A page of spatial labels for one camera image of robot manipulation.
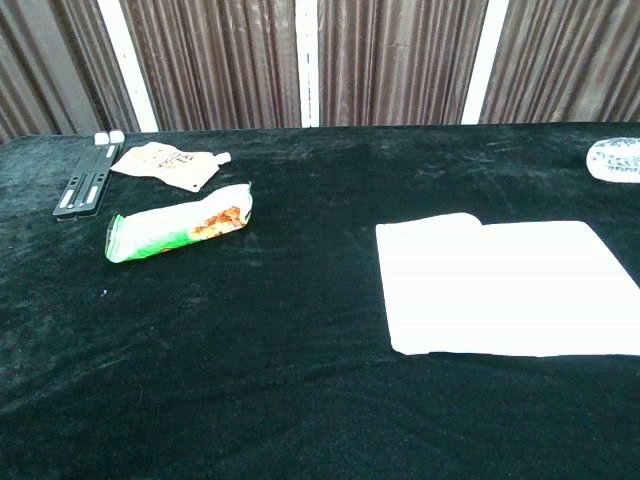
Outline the dark green velvet tablecloth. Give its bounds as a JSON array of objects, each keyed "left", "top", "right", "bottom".
[{"left": 0, "top": 122, "right": 640, "bottom": 480}]

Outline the green white snack bag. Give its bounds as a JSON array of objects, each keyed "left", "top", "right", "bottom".
[{"left": 104, "top": 182, "right": 253, "bottom": 264}]

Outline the white spouted drink pouch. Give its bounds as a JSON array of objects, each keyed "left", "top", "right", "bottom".
[{"left": 110, "top": 141, "right": 233, "bottom": 193}]

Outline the white cloth bag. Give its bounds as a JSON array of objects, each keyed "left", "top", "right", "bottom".
[{"left": 375, "top": 212, "right": 640, "bottom": 358}]

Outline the brown pleated curtain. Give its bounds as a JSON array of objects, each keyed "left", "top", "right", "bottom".
[
  {"left": 317, "top": 0, "right": 490, "bottom": 128},
  {"left": 478, "top": 0, "right": 640, "bottom": 125},
  {"left": 118, "top": 0, "right": 303, "bottom": 133},
  {"left": 0, "top": 0, "right": 141, "bottom": 145}
]

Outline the clear plastic package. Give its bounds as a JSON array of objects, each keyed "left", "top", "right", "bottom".
[{"left": 585, "top": 136, "right": 640, "bottom": 184}]

